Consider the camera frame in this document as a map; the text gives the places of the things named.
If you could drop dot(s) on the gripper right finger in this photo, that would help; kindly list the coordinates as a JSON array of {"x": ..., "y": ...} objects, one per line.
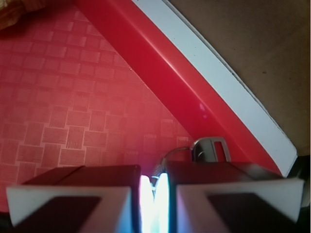
[{"x": 232, "y": 198}]

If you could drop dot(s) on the tan conch seashell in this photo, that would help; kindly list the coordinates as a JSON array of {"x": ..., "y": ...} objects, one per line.
[{"x": 12, "y": 10}]

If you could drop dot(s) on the red plastic tray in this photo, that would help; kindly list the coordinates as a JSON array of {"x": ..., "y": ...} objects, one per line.
[{"x": 81, "y": 86}]

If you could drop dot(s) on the silver keys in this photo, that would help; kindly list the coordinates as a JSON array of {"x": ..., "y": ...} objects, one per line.
[{"x": 205, "y": 150}]

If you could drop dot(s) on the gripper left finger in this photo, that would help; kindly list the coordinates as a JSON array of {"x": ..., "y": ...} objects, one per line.
[{"x": 77, "y": 200}]

